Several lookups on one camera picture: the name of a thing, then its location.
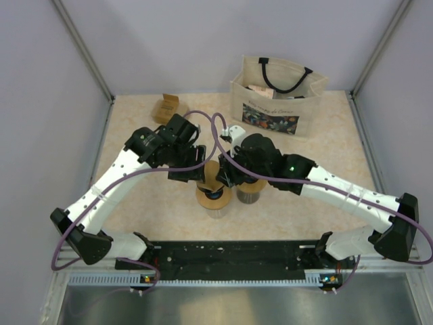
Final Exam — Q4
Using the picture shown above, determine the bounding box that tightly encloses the wooden ring stand front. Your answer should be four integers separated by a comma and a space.
196, 186, 232, 209

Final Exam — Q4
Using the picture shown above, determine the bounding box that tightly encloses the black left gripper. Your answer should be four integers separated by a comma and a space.
168, 143, 206, 184

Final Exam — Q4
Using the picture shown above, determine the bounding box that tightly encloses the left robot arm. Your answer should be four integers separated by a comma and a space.
50, 114, 206, 269

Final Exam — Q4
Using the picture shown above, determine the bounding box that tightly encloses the brown cardboard box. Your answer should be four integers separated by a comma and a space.
152, 93, 189, 125

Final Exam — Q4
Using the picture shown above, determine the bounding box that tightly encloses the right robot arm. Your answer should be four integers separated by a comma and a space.
214, 125, 418, 268

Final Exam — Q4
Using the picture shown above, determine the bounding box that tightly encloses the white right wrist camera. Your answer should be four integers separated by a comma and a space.
220, 125, 247, 149

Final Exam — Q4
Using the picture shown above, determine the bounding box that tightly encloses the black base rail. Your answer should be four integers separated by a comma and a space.
114, 240, 356, 282

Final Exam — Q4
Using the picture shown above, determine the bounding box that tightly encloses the smoked glass carafe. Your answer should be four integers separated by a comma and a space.
236, 189, 260, 204

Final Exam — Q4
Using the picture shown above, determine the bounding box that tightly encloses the wooden dripper ring stand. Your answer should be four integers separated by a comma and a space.
236, 179, 267, 194

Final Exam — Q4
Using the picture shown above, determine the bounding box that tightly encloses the clear glass beaker wooden collar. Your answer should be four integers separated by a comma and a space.
206, 207, 229, 219

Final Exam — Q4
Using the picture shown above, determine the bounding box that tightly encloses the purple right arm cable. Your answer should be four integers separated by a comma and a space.
210, 113, 433, 295

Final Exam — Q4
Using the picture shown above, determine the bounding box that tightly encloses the cream canvas tote bag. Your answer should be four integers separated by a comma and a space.
230, 56, 328, 139

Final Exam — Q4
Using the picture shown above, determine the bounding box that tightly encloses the blue glass dripper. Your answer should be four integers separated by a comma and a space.
204, 190, 224, 200

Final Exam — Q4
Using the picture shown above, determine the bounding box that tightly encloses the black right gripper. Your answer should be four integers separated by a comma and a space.
216, 144, 271, 189

